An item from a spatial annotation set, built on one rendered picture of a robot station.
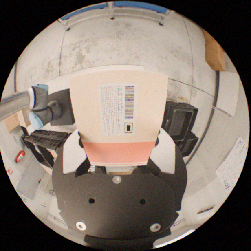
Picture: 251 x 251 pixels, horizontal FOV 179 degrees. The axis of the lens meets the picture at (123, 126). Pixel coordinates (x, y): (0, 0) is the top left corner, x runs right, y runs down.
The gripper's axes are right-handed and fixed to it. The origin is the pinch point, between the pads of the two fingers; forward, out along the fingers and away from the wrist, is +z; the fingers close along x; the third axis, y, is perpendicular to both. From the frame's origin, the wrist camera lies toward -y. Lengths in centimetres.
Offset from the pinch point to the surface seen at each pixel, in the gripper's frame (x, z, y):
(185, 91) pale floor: 117, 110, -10
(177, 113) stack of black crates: 63, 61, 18
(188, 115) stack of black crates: 79, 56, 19
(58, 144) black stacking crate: -47, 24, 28
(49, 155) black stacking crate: -75, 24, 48
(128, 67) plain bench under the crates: 4.9, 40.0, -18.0
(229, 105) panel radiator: 238, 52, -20
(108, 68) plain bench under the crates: -7.3, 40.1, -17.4
